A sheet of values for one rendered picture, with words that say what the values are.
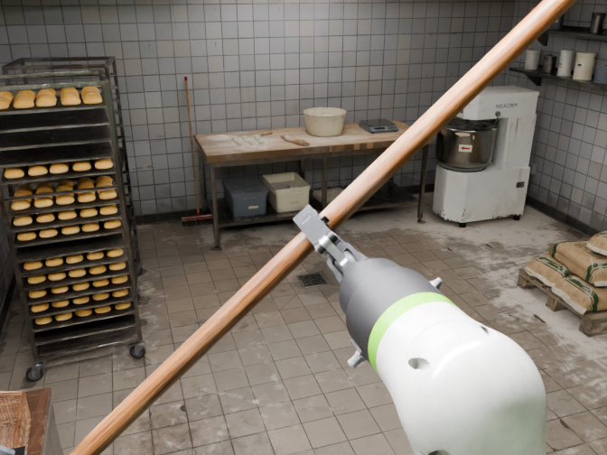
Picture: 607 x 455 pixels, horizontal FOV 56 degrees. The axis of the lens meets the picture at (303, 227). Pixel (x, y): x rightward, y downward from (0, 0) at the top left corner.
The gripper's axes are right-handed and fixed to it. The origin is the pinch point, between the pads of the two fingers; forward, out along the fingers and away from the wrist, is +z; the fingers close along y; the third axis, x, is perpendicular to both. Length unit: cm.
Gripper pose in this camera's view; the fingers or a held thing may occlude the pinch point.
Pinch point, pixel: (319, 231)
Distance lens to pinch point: 74.1
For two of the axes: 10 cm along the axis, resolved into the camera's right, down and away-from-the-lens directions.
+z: -3.1, -3.6, 8.8
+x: 7.2, -6.9, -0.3
